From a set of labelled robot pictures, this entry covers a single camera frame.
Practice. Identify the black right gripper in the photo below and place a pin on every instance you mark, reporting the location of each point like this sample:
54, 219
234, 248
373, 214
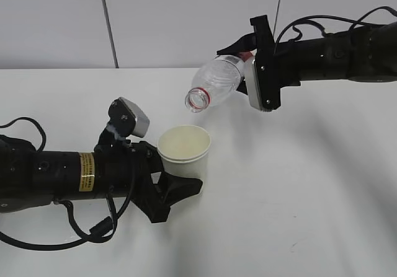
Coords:
295, 61

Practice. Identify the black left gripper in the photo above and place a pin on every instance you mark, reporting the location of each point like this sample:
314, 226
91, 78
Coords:
127, 171

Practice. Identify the white paper cup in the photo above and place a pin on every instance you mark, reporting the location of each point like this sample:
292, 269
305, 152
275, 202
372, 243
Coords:
184, 151

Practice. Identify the clear water bottle red label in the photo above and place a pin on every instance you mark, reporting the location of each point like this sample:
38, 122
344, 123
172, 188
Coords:
215, 81

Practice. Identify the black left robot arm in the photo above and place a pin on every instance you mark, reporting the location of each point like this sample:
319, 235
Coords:
31, 179

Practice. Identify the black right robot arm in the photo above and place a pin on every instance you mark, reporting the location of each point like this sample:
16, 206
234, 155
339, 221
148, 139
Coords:
364, 54

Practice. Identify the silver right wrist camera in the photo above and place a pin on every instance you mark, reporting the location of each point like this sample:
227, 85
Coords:
259, 71

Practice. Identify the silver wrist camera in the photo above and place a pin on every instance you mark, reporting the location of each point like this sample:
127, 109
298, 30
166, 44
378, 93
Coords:
259, 71
125, 119

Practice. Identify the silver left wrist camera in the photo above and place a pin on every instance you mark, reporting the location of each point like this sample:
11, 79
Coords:
125, 119

